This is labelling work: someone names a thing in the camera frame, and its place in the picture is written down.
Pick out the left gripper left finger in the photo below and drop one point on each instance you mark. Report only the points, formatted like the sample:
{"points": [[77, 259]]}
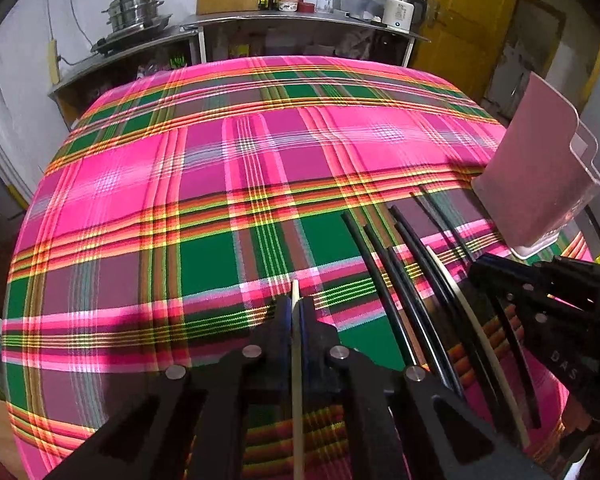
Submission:
{"points": [[263, 363]]}

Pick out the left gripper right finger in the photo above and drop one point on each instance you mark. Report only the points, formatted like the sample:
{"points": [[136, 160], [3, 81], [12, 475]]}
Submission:
{"points": [[328, 366]]}

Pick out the cream white chopstick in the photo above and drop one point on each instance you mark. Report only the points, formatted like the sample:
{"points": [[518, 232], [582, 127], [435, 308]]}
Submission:
{"points": [[296, 382], [494, 365]]}

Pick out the black chopstick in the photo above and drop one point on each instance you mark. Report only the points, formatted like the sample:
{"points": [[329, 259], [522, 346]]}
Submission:
{"points": [[398, 330], [521, 362], [441, 287], [417, 313], [442, 221]]}

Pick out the metal kitchen counter shelf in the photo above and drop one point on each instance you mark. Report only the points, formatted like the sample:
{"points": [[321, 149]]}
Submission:
{"points": [[265, 33]]}

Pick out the pink plastic utensil basket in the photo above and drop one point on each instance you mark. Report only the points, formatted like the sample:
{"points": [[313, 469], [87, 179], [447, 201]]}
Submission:
{"points": [[542, 174]]}

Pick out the pink plaid tablecloth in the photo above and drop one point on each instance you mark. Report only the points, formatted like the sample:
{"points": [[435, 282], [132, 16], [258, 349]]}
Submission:
{"points": [[182, 204]]}

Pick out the yellow wooden door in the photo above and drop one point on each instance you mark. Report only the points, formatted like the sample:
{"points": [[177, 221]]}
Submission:
{"points": [[464, 41]]}

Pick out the low metal side shelf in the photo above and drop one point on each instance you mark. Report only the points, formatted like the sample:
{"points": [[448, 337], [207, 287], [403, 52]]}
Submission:
{"points": [[175, 48]]}

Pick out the white electric kettle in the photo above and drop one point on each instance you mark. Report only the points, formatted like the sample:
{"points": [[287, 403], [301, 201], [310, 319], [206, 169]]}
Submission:
{"points": [[406, 15]]}

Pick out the black induction cooker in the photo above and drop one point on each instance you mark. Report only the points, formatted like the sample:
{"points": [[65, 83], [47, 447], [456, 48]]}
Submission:
{"points": [[130, 36]]}

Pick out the grey plastic container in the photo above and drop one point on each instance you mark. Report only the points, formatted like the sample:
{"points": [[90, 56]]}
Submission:
{"points": [[366, 10]]}

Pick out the stainless steel steamer pot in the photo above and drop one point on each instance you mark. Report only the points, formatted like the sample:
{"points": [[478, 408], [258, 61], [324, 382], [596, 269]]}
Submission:
{"points": [[123, 14]]}

